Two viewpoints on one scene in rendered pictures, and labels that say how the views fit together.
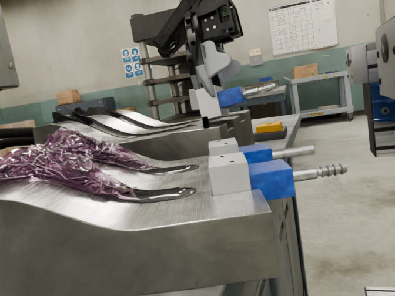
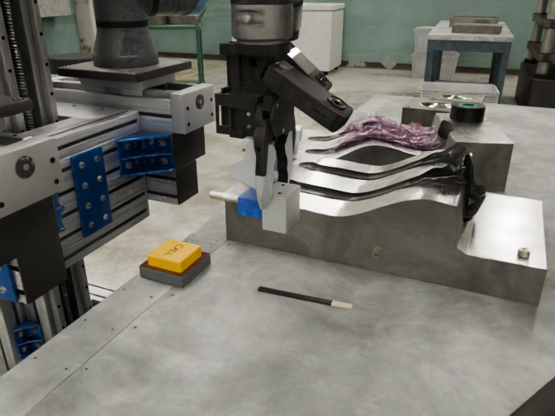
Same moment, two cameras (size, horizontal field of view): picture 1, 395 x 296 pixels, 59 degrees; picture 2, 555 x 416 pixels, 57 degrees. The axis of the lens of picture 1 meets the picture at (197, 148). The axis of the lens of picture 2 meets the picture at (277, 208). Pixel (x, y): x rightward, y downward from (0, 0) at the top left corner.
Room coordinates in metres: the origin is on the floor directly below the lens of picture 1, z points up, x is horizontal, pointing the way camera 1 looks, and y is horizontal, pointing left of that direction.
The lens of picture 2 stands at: (1.59, 0.01, 1.22)
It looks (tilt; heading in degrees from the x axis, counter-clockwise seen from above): 24 degrees down; 183
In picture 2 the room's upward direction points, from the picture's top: straight up
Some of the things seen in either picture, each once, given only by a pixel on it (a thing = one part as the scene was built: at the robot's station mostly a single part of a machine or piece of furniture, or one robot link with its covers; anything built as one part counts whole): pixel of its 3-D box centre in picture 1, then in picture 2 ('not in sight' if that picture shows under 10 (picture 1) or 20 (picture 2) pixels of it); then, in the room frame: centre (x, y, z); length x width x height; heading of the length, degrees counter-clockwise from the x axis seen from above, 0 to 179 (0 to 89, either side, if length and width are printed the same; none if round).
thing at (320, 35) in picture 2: not in sight; (287, 37); (-6.37, -0.31, 0.47); 1.52 x 0.77 x 0.94; 74
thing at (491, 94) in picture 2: not in sight; (456, 100); (-2.72, 1.24, 0.32); 0.60 x 0.40 x 0.22; 78
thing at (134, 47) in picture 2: not in sight; (124, 41); (0.36, -0.43, 1.09); 0.15 x 0.15 x 0.10
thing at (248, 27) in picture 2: not in sight; (261, 24); (0.93, -0.05, 1.17); 0.08 x 0.08 x 0.05
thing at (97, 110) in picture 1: (127, 118); (381, 171); (0.74, 0.14, 0.92); 0.35 x 0.16 x 0.09; 69
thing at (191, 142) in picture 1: (127, 141); (386, 200); (0.76, 0.15, 0.87); 0.50 x 0.26 x 0.14; 69
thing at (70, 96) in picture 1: (68, 97); not in sight; (7.79, 2.60, 1.26); 0.42 x 0.33 x 0.29; 74
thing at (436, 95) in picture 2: not in sight; (455, 106); (-0.18, 0.51, 0.83); 0.17 x 0.13 x 0.06; 69
